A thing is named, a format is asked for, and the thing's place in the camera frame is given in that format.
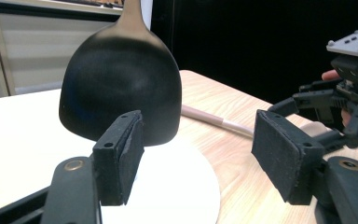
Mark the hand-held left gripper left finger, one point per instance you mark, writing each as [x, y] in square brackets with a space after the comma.
[118, 161]

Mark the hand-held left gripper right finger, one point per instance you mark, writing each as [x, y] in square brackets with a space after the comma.
[282, 155]

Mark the white utensil stand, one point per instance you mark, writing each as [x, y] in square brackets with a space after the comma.
[174, 186]

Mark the pale beige spoon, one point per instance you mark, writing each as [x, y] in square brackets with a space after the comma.
[211, 118]

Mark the black curtain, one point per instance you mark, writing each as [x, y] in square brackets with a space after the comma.
[261, 46]

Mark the black horizontal bar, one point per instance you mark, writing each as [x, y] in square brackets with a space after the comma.
[59, 14]

